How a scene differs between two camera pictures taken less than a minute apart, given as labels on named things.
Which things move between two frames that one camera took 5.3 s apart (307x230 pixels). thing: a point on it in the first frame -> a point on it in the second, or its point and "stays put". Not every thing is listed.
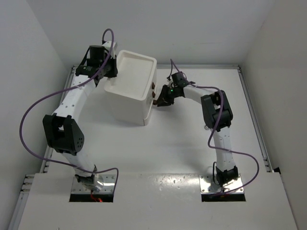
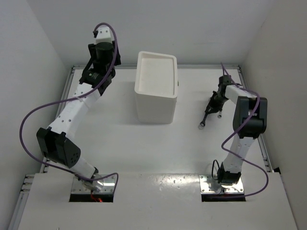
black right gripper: [163, 99] -> [213, 108]
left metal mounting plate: [108, 187] stays put
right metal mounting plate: [207, 185] stays put
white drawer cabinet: [131, 96] -> [156, 87]
